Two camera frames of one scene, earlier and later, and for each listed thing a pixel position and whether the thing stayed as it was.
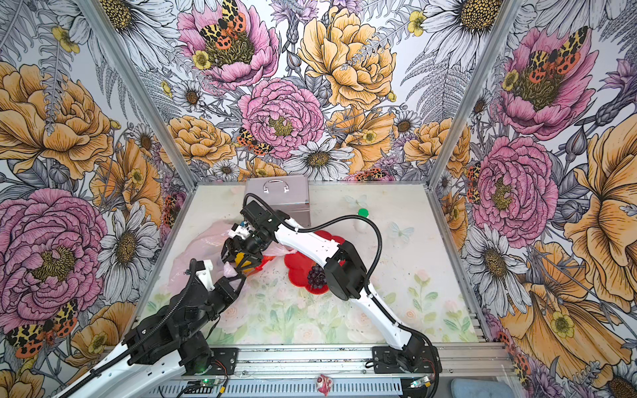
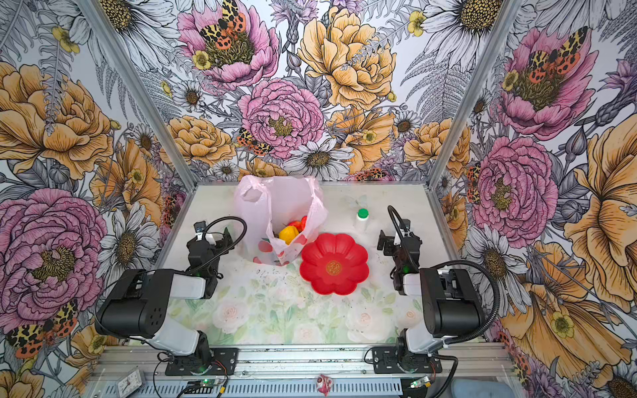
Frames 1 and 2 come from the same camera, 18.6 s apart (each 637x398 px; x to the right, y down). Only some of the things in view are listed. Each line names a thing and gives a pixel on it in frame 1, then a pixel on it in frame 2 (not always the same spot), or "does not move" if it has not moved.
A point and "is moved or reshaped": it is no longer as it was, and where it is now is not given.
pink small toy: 323,384 does not move
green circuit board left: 209,381 does not move
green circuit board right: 420,382 does not move
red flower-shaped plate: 299,265 is moved or reshaped
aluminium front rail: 357,361 does not move
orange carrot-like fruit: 251,270 to 300,225
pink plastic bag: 204,242 is moved or reshaped
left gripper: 228,293 to 221,243
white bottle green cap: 362,225 does not move
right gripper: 251,256 to 389,240
